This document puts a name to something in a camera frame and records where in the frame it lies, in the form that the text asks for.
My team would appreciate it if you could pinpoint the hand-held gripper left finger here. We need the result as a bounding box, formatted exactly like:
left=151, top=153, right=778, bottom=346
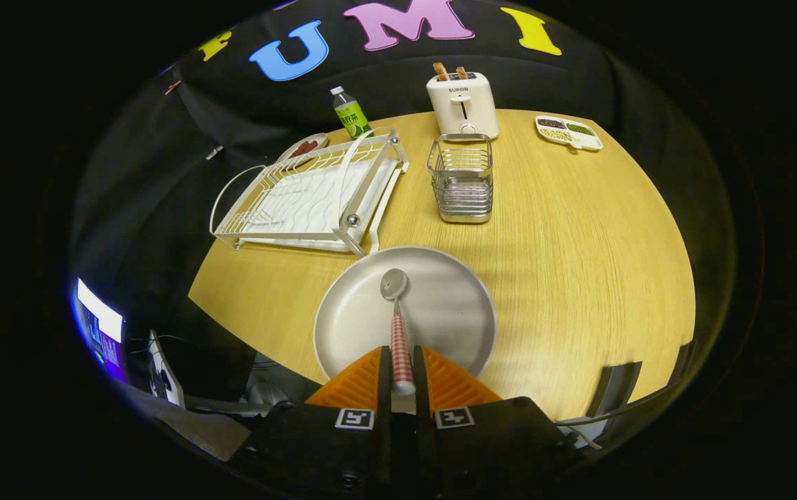
left=228, top=345, right=393, bottom=497

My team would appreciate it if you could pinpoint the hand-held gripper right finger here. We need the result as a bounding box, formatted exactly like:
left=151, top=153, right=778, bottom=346
left=412, top=345, right=583, bottom=495

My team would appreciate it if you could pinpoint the red checkered handle spoon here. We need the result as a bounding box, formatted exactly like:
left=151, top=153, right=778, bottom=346
left=379, top=268, right=418, bottom=397

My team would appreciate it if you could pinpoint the white round plate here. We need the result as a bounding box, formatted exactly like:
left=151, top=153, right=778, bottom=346
left=313, top=246, right=498, bottom=391

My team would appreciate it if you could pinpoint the metal wire basket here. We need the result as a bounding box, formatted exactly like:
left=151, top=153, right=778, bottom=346
left=427, top=133, right=495, bottom=224

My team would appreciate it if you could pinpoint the white wire dish rack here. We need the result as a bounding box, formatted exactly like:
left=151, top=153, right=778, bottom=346
left=209, top=127, right=410, bottom=259

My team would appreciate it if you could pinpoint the small plate with sausages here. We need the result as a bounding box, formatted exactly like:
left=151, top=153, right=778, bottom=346
left=277, top=132, right=330, bottom=164

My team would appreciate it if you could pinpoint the white desktop device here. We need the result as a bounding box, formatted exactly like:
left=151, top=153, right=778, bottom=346
left=147, top=330, right=186, bottom=408

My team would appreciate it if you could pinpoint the lit monitor screen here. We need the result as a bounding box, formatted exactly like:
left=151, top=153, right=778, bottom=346
left=76, top=278, right=125, bottom=381

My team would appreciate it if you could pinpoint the green label drink bottle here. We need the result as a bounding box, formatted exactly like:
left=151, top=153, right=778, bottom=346
left=330, top=86, right=373, bottom=138

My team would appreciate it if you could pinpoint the white toaster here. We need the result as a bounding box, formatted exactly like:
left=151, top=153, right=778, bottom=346
left=426, top=72, right=500, bottom=142

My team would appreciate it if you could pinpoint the white divided snack tray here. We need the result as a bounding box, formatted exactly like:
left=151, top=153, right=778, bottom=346
left=535, top=115, right=604, bottom=153

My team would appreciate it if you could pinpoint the black backdrop cloth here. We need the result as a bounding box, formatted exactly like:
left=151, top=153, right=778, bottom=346
left=72, top=0, right=727, bottom=334

